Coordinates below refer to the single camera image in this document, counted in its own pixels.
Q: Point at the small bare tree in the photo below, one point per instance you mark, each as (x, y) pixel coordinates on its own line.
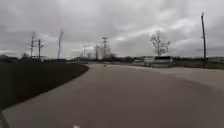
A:
(159, 43)

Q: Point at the grey concrete path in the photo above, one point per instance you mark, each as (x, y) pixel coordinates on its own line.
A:
(113, 100)

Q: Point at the low white building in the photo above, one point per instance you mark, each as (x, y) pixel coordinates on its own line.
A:
(158, 60)

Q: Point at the tall dark pole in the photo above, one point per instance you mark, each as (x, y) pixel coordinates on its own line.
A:
(203, 43)

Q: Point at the pale concrete side path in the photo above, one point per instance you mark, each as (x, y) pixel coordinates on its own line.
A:
(196, 75)

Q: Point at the robot's own part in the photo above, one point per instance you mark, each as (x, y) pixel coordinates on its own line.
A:
(76, 126)

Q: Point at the tall pale pole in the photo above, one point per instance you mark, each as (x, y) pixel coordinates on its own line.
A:
(60, 43)

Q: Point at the dark grass field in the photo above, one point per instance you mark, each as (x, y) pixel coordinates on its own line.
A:
(30, 80)

